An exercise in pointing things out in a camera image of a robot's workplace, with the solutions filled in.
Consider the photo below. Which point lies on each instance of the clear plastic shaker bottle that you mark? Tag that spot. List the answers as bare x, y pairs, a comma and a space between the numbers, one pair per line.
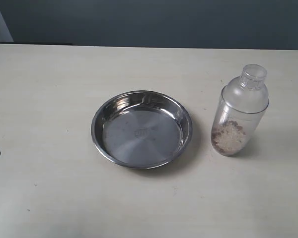
242, 104

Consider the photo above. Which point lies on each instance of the round stainless steel plate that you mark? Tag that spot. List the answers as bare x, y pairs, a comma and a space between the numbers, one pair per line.
141, 129

